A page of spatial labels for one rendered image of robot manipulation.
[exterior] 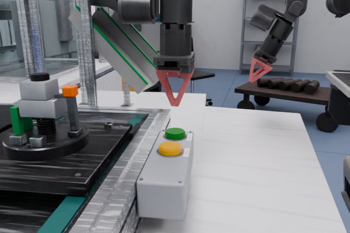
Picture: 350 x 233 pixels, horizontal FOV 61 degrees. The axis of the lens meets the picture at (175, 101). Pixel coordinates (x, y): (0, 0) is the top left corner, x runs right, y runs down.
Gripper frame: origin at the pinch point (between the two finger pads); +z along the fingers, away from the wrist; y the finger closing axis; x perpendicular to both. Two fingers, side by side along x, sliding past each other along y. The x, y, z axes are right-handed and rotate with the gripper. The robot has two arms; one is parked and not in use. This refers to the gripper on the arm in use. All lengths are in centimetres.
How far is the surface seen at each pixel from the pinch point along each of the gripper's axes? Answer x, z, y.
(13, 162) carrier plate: -22.9, 6.1, 16.5
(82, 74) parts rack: -42, 6, -53
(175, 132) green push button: 0.4, 5.7, 1.7
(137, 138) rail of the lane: -7.0, 7.0, 2.3
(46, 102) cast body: -19.6, -2.2, 11.2
